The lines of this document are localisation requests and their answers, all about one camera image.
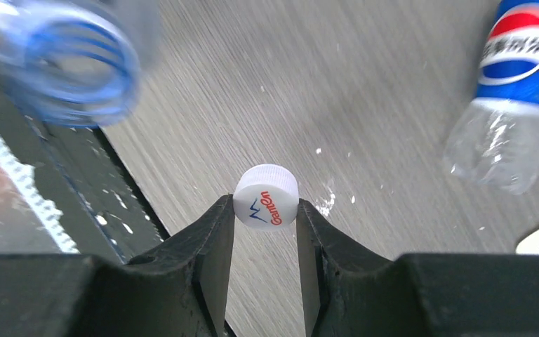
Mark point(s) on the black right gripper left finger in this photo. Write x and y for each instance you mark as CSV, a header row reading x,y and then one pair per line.
x,y
178,288

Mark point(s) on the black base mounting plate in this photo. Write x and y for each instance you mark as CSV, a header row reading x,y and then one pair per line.
x,y
103,209

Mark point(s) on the Pepsi label clear bottle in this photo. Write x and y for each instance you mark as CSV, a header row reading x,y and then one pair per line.
x,y
496,140

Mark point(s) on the clear bottle pink label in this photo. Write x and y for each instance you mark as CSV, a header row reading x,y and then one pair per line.
x,y
76,63

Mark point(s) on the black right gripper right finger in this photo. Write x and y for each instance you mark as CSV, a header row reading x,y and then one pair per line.
x,y
348,290

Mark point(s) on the white bottle cap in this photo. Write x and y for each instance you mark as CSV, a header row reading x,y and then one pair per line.
x,y
266,198

